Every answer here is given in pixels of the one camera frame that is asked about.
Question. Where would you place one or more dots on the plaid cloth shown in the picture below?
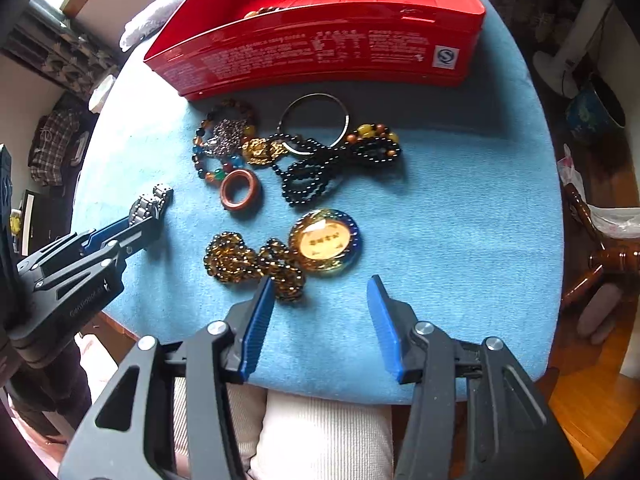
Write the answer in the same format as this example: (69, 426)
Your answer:
(49, 146)

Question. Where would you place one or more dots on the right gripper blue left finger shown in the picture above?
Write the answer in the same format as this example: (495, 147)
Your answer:
(255, 325)

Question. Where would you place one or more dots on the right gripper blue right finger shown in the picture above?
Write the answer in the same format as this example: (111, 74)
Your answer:
(384, 315)

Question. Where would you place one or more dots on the gold filigree pendant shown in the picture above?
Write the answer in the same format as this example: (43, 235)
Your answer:
(262, 152)

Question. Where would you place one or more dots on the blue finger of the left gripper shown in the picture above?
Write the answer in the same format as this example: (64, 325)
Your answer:
(139, 236)
(98, 237)

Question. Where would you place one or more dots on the white waste bin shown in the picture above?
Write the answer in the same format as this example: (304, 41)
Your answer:
(100, 94)

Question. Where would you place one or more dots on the silver wire hoop bangle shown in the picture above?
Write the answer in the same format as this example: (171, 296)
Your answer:
(317, 115)

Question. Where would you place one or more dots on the blue patterned pot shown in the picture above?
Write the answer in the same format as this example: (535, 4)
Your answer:
(595, 111)

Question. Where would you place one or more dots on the white folded towel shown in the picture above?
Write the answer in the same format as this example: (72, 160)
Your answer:
(147, 22)

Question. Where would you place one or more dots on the person's legs white trousers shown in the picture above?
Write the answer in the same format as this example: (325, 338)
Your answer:
(147, 425)

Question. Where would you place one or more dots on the red tin box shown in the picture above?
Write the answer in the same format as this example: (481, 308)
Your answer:
(211, 47)

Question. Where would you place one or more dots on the plastic bag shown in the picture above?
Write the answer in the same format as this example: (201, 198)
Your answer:
(610, 220)

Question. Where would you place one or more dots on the white standing fan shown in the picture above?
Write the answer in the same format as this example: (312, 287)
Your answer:
(557, 70)

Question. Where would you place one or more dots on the blue table cloth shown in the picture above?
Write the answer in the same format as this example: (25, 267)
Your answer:
(466, 228)

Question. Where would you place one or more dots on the wooden chair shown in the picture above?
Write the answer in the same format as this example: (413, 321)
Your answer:
(608, 258)

